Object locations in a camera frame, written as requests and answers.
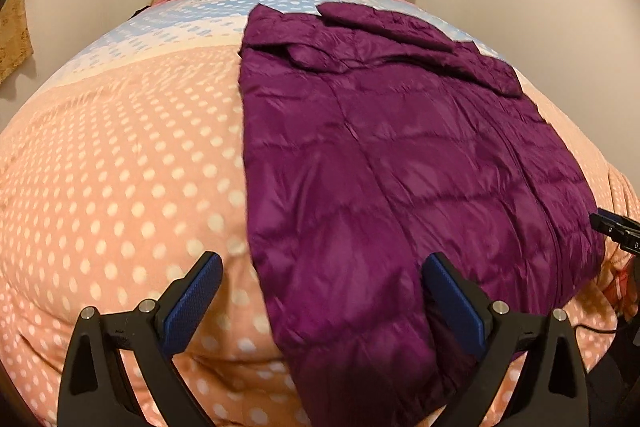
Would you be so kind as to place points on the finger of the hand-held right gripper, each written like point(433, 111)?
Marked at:
point(607, 223)

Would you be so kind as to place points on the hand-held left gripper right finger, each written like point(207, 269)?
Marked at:
point(457, 307)

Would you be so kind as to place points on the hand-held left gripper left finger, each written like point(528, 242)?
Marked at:
point(187, 307)

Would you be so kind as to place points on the purple hooded puffer jacket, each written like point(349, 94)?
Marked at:
point(400, 167)

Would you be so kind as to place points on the polka dot duvet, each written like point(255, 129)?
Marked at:
point(125, 167)

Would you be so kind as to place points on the dark cloth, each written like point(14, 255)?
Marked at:
point(141, 11)

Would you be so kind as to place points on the beige floral curtain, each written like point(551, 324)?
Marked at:
point(15, 32)

